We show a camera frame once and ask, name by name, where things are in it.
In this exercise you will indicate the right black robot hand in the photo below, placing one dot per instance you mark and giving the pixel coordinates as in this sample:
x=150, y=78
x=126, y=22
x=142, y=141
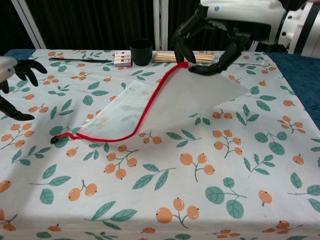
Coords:
x=240, y=17

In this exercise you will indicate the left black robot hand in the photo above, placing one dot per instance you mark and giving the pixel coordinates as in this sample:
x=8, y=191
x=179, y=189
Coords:
x=25, y=68

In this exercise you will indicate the clear mesh zipper pouch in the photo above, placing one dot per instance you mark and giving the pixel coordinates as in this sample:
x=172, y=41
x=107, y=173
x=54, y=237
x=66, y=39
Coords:
x=180, y=100

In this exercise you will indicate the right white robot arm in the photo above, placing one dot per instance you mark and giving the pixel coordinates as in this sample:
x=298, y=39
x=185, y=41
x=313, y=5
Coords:
x=305, y=27

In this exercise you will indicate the clear plastic wrapper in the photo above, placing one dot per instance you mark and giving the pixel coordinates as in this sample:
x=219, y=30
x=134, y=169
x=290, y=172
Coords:
x=217, y=58

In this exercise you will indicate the white toothbrush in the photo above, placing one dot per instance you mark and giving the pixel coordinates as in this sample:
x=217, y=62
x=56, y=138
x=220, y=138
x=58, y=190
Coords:
x=255, y=63

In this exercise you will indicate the black flat knife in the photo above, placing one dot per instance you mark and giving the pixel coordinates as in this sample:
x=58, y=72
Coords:
x=80, y=60

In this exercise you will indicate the blue fuzzy table cover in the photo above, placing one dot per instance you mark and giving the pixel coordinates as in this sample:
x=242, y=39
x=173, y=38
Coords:
x=302, y=75

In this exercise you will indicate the bundle of wooden sticks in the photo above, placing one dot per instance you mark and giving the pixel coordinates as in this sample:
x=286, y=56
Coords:
x=165, y=57

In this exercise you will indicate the stack of playing cards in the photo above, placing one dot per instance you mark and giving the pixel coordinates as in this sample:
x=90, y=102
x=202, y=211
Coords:
x=122, y=60

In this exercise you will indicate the black plastic cup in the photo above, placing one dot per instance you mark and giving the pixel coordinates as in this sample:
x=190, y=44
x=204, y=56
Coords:
x=141, y=52

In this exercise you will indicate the floral orange berry tablecloth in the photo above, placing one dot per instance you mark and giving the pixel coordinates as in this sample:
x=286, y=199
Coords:
x=200, y=162

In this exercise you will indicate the white slanted single frame post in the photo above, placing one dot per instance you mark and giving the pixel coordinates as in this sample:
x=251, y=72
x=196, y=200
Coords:
x=254, y=46

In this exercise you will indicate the white slanted double frame post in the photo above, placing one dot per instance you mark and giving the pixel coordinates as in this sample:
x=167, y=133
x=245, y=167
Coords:
x=27, y=22

